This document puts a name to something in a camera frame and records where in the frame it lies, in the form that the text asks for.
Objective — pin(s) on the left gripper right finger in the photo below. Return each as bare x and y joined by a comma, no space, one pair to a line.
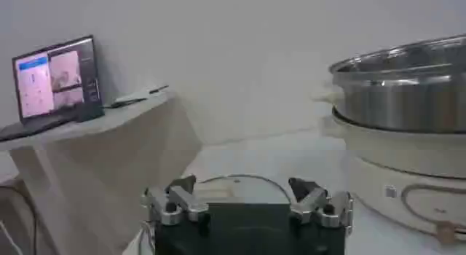
309,202

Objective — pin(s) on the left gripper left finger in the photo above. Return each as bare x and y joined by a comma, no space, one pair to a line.
189,203

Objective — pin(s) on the round glass lid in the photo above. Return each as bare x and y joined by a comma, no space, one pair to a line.
251,189

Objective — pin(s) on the white side desk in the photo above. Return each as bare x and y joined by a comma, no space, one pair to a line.
109,151

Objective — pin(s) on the white electric cooker base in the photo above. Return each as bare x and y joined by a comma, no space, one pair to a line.
404,151

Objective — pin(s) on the small white black device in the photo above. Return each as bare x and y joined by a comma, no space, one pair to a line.
134,95

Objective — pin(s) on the steel steamer pot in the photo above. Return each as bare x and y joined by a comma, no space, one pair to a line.
404,100

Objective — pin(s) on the black open laptop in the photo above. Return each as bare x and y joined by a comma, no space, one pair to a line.
54,81

